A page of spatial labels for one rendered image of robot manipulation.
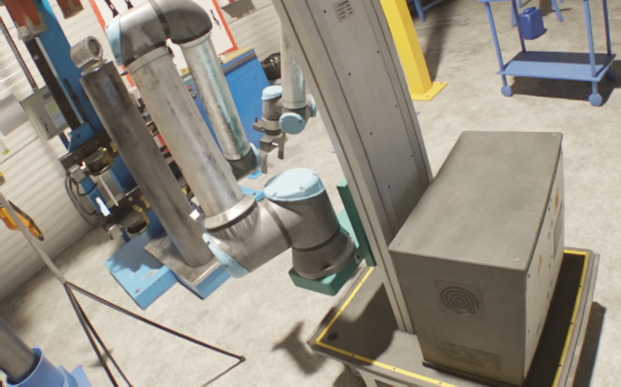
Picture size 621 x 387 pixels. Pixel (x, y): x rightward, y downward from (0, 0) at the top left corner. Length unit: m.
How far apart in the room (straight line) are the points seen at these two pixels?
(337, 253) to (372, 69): 0.50
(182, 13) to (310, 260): 0.72
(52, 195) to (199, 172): 3.81
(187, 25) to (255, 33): 4.72
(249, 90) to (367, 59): 3.13
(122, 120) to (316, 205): 1.44
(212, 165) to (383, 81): 0.50
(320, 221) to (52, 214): 3.95
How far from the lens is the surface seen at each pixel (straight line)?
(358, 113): 1.03
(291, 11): 0.93
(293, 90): 1.46
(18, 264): 4.88
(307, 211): 1.07
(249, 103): 4.16
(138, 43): 1.01
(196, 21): 1.05
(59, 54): 3.12
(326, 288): 1.18
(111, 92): 2.27
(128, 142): 2.31
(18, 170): 4.68
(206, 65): 1.12
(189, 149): 1.00
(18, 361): 2.50
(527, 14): 5.07
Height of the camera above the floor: 1.47
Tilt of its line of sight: 27 degrees down
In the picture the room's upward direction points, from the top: 25 degrees counter-clockwise
